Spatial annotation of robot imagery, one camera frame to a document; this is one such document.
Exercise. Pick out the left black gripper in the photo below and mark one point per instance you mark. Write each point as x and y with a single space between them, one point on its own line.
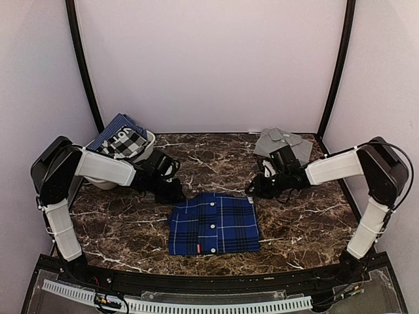
176 193

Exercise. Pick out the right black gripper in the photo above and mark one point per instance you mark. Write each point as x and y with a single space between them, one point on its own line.
260 190

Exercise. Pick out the blue plaid long sleeve shirt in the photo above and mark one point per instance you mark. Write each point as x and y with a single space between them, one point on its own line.
213 223

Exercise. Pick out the grey polo shirt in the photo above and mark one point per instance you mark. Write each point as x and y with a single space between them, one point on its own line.
273 139

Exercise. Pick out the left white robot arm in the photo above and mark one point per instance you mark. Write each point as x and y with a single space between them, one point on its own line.
53 173

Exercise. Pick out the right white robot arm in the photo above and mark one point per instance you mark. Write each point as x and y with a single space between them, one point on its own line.
386 170

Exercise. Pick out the grey plastic laundry basket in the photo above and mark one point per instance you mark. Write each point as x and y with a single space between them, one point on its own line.
106 185

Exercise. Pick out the black white checked shirt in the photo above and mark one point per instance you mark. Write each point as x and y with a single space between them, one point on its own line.
124 145

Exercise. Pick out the small blue checked shirt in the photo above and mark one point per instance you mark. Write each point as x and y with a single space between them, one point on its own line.
118 122

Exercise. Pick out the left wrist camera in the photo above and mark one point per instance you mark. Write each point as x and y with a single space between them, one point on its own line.
160 165

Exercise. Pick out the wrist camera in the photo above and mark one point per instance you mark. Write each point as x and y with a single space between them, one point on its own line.
279 162
160 165

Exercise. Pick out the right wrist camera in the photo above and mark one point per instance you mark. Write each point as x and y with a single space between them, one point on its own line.
279 162

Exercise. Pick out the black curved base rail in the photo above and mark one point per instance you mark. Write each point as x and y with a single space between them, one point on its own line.
313 282

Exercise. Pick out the white slotted cable duct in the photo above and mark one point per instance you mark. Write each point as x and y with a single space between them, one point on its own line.
159 302

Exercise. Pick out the left black frame post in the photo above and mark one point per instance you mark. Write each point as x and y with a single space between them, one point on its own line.
82 64

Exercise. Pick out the black frame post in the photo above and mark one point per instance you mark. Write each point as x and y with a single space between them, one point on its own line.
82 64
339 67

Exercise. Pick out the right black frame post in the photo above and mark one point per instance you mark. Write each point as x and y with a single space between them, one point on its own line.
339 67

